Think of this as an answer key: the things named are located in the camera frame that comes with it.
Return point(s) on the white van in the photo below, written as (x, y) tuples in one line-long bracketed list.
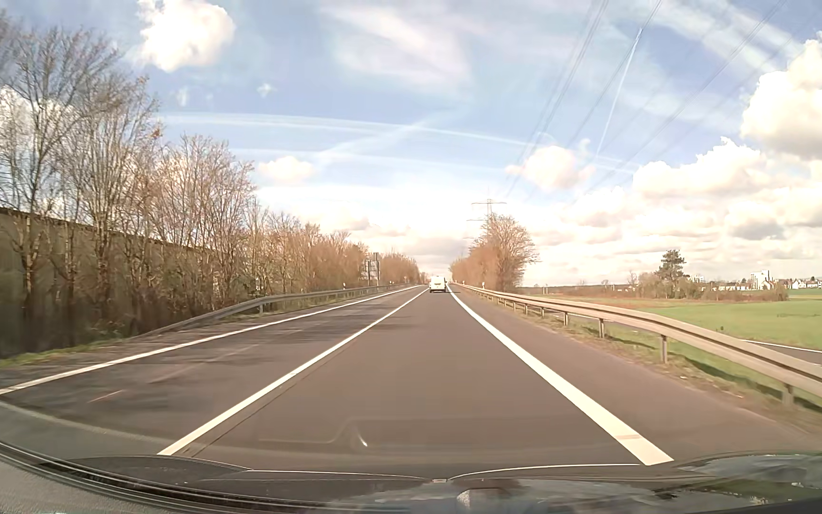
[(437, 284)]

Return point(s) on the road sign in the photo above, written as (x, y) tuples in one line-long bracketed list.
[(371, 269)]

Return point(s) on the group of bare trees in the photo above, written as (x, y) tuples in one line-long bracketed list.
[(496, 253)]

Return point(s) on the electricity pylon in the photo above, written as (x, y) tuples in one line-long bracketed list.
[(488, 208)]

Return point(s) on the grey asphalt road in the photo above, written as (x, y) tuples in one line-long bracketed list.
[(418, 371)]

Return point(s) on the road markings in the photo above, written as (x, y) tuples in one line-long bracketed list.
[(575, 394)]

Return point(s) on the dark evergreen tree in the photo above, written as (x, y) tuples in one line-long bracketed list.
[(670, 268)]

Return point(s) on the car's own bonnet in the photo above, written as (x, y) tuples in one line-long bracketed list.
[(539, 489)]

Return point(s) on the row of bare trees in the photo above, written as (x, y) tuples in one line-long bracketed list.
[(97, 214)]

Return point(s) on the green grass field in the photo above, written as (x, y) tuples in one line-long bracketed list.
[(789, 318)]

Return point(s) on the row of distant buildings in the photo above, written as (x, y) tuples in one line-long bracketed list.
[(803, 283)]

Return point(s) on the grey side road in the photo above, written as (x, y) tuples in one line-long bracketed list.
[(821, 355)]

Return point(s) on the metal guard rail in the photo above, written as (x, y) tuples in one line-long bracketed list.
[(711, 344), (254, 304)]

